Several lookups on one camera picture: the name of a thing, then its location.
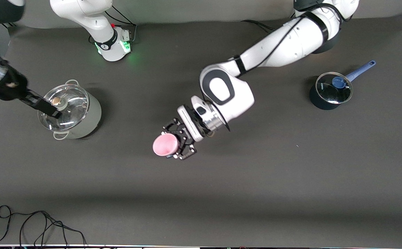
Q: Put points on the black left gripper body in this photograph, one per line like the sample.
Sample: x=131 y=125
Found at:
x=184 y=136

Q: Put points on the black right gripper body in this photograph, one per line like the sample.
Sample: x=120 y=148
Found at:
x=11 y=88

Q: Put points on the pink plastic cup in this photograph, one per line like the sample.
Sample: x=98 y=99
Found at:
x=165 y=145

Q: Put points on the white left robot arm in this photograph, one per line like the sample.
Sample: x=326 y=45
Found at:
x=291 y=38

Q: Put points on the white left gripper mounting block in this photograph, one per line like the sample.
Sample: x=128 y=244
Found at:
x=191 y=122

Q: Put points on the glass lid with tan knob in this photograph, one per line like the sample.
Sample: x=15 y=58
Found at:
x=78 y=103

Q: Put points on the dark grey table mat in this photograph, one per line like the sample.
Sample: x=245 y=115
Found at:
x=201 y=190

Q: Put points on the dark blue saucepan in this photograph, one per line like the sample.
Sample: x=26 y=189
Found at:
x=317 y=102

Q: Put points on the glass lid with blue knob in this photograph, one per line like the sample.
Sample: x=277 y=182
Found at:
x=329 y=93

